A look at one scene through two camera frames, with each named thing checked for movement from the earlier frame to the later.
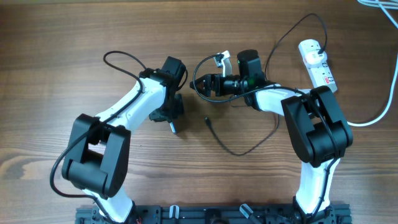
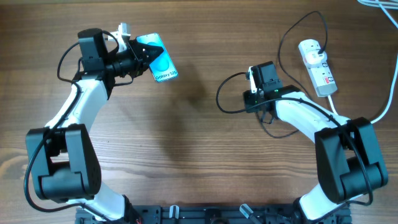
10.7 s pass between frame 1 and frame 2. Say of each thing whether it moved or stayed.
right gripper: moved
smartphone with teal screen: moved
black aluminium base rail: stayed
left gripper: moved
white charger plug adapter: stayed
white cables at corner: stayed
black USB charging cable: moved
